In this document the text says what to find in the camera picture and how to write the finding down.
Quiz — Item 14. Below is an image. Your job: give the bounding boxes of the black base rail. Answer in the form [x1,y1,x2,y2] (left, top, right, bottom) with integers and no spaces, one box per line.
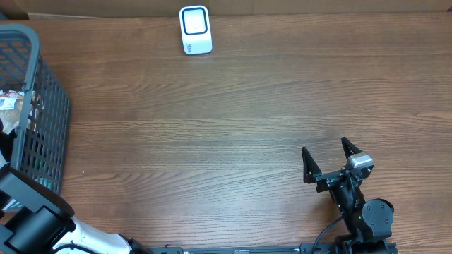
[148,242,400,254]

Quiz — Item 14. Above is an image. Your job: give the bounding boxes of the grey plastic shopping basket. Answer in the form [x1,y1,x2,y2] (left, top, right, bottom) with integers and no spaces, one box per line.
[1,23,71,194]

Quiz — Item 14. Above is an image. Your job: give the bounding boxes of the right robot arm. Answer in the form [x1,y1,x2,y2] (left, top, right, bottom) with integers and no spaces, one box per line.
[299,137,398,254]

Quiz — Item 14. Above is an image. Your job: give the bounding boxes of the white barcode scanner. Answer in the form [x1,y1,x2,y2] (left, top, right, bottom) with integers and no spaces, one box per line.
[179,5,213,55]

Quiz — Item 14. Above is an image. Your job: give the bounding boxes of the teal snack packet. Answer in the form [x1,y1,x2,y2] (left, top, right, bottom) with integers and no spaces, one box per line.
[8,177,52,209]

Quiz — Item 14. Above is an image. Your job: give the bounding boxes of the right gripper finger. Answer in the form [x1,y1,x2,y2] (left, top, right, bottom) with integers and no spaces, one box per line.
[341,137,362,159]
[302,147,322,183]

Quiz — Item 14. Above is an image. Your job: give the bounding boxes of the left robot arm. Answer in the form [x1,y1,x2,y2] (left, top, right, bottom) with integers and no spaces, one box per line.
[1,132,150,253]

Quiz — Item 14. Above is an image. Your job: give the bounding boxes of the brown white snack bag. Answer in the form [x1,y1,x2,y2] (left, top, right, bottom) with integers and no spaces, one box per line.
[1,90,25,134]

